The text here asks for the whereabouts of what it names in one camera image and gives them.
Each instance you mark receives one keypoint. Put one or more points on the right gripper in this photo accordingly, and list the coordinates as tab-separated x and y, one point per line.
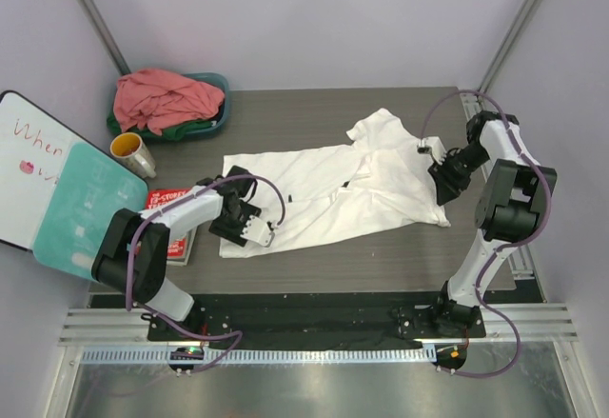
447	186

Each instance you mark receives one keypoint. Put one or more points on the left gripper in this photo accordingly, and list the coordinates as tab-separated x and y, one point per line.
217	228

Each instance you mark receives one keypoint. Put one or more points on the white t shirt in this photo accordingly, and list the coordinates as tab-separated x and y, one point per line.
327	195

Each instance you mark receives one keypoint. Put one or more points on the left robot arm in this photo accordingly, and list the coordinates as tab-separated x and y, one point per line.
132	257

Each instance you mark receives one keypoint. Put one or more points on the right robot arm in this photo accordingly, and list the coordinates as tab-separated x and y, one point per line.
512	211

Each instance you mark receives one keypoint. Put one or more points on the red book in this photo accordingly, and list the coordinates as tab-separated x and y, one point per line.
178	252

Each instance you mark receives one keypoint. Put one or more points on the yellow inside mug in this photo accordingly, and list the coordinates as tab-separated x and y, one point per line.
130	150

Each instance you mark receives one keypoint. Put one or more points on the teal laundry basket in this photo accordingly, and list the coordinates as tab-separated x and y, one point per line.
219	94

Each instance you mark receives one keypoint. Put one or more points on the pink t shirt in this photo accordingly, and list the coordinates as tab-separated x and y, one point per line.
162	101

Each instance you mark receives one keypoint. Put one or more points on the teal mat sheet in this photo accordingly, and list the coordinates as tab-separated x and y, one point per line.
91	188

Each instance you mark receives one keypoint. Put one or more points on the whiteboard with red writing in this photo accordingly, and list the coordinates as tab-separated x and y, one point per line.
34	148

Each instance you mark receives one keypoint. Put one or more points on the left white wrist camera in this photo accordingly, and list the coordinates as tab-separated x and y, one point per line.
258	231

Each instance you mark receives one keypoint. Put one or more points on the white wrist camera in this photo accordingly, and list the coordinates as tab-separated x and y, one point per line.
258	231
433	147

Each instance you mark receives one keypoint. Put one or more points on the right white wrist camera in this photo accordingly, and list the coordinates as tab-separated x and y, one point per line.
433	147

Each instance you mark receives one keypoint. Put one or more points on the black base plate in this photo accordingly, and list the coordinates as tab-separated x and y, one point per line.
334	320

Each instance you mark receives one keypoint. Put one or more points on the white slotted cable duct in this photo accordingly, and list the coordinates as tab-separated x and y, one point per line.
184	355

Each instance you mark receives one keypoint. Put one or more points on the right corner aluminium post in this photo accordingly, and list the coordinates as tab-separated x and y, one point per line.
524	16

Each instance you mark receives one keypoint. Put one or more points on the corner aluminium post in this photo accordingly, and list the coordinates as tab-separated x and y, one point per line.
524	16
104	34

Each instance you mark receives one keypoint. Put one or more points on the left corner aluminium post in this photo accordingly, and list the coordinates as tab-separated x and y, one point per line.
104	34

